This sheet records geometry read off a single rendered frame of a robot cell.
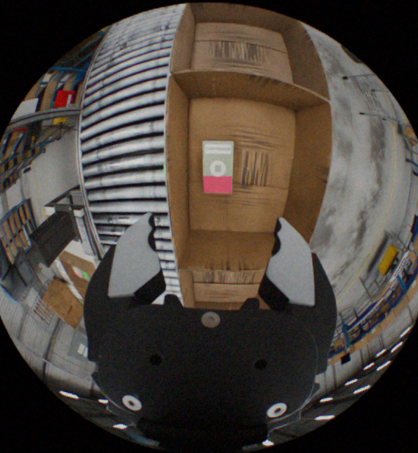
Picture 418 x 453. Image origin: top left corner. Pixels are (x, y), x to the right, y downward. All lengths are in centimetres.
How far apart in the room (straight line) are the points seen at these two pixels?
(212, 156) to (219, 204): 14
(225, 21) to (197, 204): 69
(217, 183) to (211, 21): 62
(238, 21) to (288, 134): 49
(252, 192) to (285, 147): 16
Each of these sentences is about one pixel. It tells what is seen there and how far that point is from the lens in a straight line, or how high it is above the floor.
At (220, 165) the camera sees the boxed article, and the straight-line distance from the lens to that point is 37.
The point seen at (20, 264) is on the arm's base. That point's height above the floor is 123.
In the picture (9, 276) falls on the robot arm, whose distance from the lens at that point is 90.
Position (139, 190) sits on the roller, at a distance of 64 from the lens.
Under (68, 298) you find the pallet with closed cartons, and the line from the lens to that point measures 497.
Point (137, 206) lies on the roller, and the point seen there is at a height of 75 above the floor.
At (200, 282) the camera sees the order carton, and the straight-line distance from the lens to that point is 64.
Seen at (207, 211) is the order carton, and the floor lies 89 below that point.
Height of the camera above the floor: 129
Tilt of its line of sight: 59 degrees down
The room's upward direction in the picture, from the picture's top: 175 degrees counter-clockwise
